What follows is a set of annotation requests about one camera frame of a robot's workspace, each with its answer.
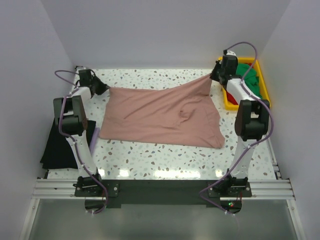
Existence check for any yellow plastic bin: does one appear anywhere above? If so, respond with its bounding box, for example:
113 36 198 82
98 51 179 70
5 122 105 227
221 57 271 111

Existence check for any black folded t shirt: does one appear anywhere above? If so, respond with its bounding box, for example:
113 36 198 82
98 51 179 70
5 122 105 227
40 120 97 170

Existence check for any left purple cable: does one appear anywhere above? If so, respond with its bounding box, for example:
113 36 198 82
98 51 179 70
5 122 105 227
54 69 110 215

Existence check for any aluminium rail frame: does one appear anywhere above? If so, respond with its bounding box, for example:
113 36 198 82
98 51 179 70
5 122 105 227
19 179 306 240

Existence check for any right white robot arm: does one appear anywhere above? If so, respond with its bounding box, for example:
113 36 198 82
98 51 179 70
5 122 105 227
210 50 270 195

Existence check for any green t shirt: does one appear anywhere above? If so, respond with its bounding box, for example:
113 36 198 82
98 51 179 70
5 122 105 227
236 63 262 99

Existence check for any purple folded t shirt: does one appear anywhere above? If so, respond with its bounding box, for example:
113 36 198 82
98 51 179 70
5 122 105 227
89 127 100 155

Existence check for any pink t shirt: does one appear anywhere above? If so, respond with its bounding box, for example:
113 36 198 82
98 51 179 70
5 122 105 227
99 75 225 149

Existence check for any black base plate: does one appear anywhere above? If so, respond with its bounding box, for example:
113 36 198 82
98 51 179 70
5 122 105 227
73 177 252 211

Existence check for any red t shirt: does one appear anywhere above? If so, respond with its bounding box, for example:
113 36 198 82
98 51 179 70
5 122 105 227
225 62 252 105

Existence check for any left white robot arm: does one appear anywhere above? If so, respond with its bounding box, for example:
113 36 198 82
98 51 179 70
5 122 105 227
53 69 110 196

